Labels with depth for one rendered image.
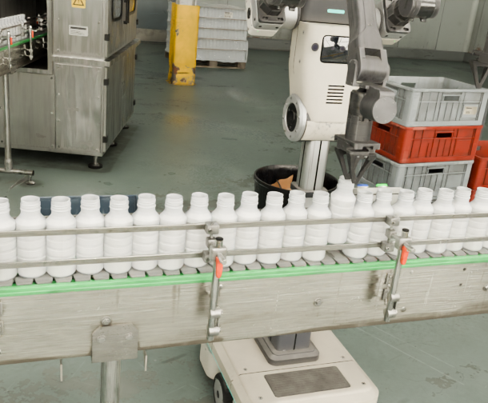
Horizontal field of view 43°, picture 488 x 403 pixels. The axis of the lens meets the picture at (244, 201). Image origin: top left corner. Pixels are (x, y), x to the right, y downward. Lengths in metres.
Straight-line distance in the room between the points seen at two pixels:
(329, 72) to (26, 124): 3.50
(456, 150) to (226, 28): 7.39
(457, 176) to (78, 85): 2.85
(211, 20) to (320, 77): 8.82
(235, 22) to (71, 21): 6.28
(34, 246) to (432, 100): 2.82
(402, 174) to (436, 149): 0.27
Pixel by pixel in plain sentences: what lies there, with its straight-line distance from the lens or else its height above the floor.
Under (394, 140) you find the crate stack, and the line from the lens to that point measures 3.74.
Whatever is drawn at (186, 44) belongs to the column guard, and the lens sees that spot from 8.96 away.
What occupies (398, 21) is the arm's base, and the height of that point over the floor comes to 1.52.
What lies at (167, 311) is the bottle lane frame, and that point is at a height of 0.91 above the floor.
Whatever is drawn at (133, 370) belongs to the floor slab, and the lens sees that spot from 2.74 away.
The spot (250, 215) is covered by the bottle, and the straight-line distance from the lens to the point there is 1.36.
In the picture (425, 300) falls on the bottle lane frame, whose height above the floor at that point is 0.88.
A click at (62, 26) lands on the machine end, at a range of 4.93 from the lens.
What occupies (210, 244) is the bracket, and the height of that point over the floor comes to 1.08.
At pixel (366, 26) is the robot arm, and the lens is 1.40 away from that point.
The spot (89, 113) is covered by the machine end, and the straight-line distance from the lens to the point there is 5.00.
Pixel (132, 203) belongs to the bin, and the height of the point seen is 0.92.
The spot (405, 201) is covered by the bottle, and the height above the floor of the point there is 1.15.
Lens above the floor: 1.63
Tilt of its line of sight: 21 degrees down
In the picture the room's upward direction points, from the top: 6 degrees clockwise
